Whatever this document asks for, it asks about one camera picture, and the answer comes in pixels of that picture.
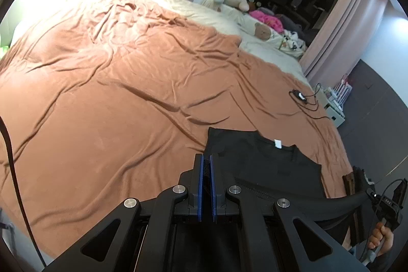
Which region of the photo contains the black sleeveless shirt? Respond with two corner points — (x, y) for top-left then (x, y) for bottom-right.
(204, 128), (326, 198)

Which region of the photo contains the stack of folded clothes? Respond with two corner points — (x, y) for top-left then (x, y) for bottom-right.
(342, 166), (371, 247)

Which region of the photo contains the person right hand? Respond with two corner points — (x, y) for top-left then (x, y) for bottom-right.
(367, 222), (394, 257)

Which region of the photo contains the white bedside table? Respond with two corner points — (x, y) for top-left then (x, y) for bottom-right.
(315, 83), (346, 128)

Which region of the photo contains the brown fleece blanket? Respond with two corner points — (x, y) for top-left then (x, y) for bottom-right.
(1, 0), (351, 257)

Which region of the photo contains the bear print pillow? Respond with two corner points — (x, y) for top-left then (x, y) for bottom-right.
(201, 0), (307, 59)

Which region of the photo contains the cream bed sheet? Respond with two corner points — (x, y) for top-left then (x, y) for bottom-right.
(146, 0), (310, 86)

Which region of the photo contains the pink garment pile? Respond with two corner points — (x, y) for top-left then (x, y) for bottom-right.
(249, 10), (284, 34)

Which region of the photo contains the right pink curtain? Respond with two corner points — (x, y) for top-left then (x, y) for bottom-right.
(300, 0), (389, 87)

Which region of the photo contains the black cable with device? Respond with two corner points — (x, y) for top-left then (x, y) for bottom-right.
(288, 82), (331, 120)

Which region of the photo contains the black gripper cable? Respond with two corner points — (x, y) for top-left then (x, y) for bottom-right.
(0, 114), (47, 269)

